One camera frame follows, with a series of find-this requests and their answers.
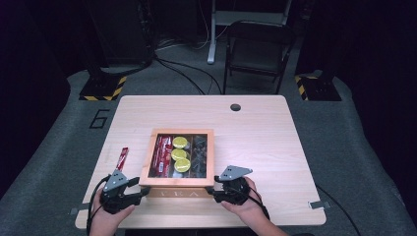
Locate black floor cable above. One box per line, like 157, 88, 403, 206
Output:
155, 58, 207, 96
153, 56, 224, 95

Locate left hand-held gripper black cable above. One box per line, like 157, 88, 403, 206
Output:
86, 175, 112, 236

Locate thin black cable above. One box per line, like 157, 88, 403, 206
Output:
315, 184, 362, 236

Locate black cabinet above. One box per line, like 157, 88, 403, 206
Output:
88, 0, 155, 67

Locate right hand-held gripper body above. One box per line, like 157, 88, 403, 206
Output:
217, 165, 254, 206

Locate grey tape piece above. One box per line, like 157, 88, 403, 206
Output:
68, 203, 90, 216
308, 200, 331, 210

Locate bunch of red packets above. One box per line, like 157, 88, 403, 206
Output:
149, 135, 173, 179

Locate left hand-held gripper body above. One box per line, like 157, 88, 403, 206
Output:
99, 169, 136, 214

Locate person's right hand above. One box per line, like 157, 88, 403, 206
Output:
220, 176, 268, 222

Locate wooden box with glass lid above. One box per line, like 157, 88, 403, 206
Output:
139, 128, 215, 199

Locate white floor cables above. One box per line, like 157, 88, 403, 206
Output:
155, 19, 229, 52

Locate pile of dark packets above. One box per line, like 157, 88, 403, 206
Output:
189, 135, 209, 179

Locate black folding chair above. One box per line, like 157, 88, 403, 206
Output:
223, 20, 296, 95

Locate right hand-held gripper black cable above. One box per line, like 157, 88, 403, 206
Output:
242, 186, 270, 220

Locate black yellow striped stand base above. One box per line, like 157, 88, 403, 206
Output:
79, 74, 128, 102
294, 74, 342, 102

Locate hand-held gripper black cable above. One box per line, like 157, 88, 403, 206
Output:
86, 175, 112, 236
242, 186, 270, 220

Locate yellow round capsule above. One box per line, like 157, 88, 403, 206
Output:
170, 147, 188, 161
172, 136, 190, 149
174, 157, 192, 173

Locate white desk frame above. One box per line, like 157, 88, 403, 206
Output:
207, 0, 293, 65

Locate person's left hand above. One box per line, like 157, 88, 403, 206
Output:
90, 190, 136, 227

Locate red stick packet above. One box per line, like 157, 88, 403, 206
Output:
116, 147, 130, 172

